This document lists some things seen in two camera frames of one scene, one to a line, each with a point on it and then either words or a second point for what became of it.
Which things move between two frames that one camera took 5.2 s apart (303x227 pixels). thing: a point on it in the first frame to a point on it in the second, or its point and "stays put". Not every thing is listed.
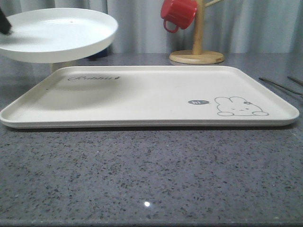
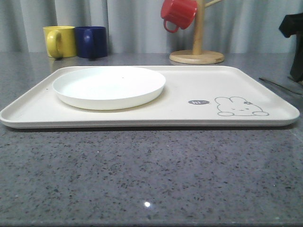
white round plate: x=57 y=35 to x=108 y=88
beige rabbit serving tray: x=166 y=96 stays put
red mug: x=181 y=13 stays put
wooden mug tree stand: x=197 y=56 stays put
